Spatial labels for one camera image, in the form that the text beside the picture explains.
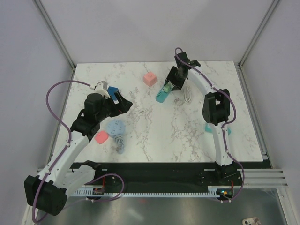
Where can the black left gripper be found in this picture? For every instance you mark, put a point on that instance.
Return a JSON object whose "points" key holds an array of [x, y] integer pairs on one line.
{"points": [[123, 107]]}

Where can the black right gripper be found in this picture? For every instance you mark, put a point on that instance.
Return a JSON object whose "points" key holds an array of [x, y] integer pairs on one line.
{"points": [[178, 86]]}

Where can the green cube plug adapter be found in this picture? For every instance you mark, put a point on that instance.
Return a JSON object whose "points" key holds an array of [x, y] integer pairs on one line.
{"points": [[166, 88]]}

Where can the teal power strip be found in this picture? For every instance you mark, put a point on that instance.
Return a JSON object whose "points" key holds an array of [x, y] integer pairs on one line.
{"points": [[161, 96]]}

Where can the pink plug adapter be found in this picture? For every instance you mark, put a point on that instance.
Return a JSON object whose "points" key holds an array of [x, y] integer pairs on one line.
{"points": [[101, 137]]}

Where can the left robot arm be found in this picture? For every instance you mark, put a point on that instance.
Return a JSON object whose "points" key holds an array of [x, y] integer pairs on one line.
{"points": [[50, 189]]}

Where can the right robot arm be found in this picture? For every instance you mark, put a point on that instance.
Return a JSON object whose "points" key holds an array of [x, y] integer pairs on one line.
{"points": [[216, 104]]}

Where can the blue cube socket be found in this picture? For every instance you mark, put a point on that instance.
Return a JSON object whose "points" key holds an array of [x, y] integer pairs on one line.
{"points": [[111, 91]]}

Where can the light blue round socket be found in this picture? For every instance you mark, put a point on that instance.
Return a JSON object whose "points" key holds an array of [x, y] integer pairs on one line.
{"points": [[115, 128]]}

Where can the pink cube socket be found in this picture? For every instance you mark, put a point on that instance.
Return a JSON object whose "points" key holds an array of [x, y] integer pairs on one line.
{"points": [[150, 79]]}

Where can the teal wedge-shaped socket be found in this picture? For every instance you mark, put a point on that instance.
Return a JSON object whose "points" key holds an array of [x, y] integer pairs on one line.
{"points": [[209, 130]]}

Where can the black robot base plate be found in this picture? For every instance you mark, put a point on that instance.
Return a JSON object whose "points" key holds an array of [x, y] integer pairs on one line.
{"points": [[188, 176]]}

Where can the white slotted cable duct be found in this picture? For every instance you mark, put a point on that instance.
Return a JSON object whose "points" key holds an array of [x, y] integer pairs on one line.
{"points": [[93, 191]]}

